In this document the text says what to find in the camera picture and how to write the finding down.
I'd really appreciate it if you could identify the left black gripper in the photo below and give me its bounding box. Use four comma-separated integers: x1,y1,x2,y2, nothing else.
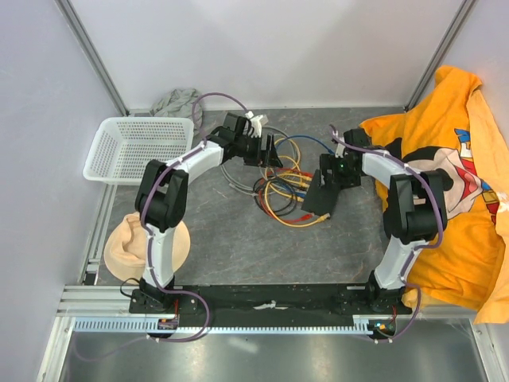
235,134,282,170

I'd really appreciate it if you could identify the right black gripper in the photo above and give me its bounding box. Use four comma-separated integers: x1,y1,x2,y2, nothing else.
317,154,361,189

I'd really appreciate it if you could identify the black network switch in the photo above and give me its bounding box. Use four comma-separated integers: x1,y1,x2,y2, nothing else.
301,170,340,216

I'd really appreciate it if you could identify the blue ethernet cable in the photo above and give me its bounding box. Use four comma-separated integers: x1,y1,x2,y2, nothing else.
274,134,323,200

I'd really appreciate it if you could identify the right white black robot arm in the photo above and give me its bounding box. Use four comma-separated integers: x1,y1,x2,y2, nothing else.
308,128,447,314

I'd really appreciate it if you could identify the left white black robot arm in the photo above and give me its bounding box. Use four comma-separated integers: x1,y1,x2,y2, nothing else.
135,127,282,313

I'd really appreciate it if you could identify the grey crumpled cloth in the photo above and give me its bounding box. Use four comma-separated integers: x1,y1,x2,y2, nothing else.
150,88,204,129

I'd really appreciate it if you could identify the orange cartoon print shirt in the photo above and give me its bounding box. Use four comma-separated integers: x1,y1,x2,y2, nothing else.
361,65,508,324

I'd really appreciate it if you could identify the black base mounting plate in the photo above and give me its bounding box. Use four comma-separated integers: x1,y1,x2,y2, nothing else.
129,283,411,327

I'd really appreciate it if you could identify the white perforated plastic basket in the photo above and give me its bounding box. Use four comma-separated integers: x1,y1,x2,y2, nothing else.
83,117,194,185

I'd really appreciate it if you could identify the beige bucket hat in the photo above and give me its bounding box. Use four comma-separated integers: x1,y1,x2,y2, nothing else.
103,212,191,284

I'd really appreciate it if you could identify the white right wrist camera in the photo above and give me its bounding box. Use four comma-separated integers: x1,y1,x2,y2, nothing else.
335,141,345,158

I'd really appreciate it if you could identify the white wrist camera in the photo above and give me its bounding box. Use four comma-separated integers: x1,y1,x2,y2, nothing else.
245,111,268,138
335,141,345,158

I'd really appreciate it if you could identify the black ethernet cable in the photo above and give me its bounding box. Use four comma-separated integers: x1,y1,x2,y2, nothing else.
252,158,307,220

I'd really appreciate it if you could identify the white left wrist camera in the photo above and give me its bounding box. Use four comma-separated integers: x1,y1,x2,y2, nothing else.
245,111,268,138

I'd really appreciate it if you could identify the grey ethernet cable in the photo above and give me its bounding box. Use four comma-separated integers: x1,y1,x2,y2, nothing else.
220,126,297,195

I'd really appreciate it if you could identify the red ethernet cable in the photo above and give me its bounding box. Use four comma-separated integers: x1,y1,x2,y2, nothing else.
256,169,315,223

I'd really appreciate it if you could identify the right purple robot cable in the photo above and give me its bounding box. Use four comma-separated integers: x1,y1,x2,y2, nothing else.
329,124,447,345

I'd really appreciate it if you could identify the right aluminium frame post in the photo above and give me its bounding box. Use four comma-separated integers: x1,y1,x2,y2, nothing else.
403,0,477,111

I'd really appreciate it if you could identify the aluminium frame post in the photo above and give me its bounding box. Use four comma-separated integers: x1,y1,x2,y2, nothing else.
403,0,477,111
55,0,130,116

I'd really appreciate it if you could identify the grey slotted cable duct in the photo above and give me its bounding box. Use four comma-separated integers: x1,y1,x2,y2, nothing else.
74,317,381,335

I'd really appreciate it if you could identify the left aluminium frame post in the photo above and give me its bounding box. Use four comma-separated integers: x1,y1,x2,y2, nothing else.
55,0,130,116

